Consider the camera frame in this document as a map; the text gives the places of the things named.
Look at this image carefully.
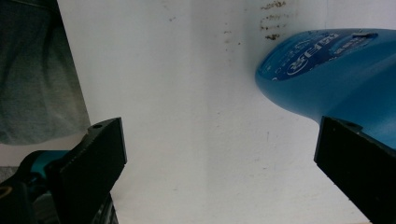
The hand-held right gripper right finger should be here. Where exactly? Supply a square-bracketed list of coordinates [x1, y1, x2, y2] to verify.
[313, 116, 396, 224]

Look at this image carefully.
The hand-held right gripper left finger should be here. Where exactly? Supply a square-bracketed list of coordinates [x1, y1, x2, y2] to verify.
[46, 117, 128, 224]

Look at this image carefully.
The blue plastic bottle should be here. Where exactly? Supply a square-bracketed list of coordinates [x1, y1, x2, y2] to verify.
[255, 28, 396, 150]

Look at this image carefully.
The grey-green cloth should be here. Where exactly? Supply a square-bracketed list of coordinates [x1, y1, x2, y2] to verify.
[0, 0, 92, 146]

